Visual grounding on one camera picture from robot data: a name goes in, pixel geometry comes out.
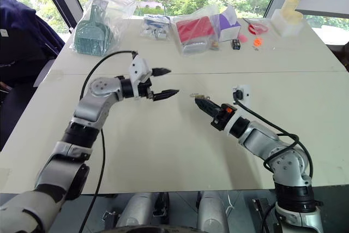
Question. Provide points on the clear bag of blue-white packets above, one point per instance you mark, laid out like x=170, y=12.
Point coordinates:
x=156, y=27

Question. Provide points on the pale yellow plastic part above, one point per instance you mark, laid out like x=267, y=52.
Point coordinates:
x=290, y=6

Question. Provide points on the small black box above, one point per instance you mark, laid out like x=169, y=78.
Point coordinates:
x=236, y=44

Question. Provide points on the orange small piece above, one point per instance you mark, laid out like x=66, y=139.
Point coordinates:
x=258, y=42

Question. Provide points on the silver robot leg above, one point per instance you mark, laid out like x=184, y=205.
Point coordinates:
x=136, y=208
x=212, y=211

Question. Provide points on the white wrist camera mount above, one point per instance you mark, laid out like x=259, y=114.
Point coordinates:
x=139, y=66
x=243, y=90

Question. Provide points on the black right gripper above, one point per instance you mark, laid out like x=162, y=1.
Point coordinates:
x=220, y=119

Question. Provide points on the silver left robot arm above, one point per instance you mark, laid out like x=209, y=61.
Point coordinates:
x=90, y=107

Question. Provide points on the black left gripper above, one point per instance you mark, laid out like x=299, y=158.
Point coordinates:
x=144, y=89

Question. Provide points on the white foam block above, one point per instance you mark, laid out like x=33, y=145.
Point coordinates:
x=289, y=27

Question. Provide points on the dark blue jacket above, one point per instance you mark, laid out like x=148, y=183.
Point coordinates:
x=19, y=33

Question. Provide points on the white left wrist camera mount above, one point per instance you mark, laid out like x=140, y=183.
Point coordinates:
x=139, y=66

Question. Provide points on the black bracket under table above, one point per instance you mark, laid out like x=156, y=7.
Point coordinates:
x=263, y=206

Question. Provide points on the teal dustpan in clear bag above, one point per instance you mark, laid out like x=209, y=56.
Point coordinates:
x=91, y=33

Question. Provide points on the black chair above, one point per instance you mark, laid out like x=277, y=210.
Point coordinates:
x=13, y=99

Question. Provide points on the red item in clear bag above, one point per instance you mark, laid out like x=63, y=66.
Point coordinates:
x=195, y=29

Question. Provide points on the small brass lock in bag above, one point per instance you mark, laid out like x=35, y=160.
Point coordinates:
x=214, y=45

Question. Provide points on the brass padlock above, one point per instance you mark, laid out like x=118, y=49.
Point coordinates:
x=203, y=97

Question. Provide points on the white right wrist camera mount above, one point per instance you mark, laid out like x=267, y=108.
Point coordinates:
x=243, y=90

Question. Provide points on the silver padlock key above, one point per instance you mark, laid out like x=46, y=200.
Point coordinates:
x=193, y=95

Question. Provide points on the pink small piece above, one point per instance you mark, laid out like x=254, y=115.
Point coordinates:
x=243, y=38

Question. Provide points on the purple and white tissue box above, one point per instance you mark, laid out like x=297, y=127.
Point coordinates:
x=229, y=27

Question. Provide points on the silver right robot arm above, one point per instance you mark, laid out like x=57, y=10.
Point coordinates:
x=259, y=137

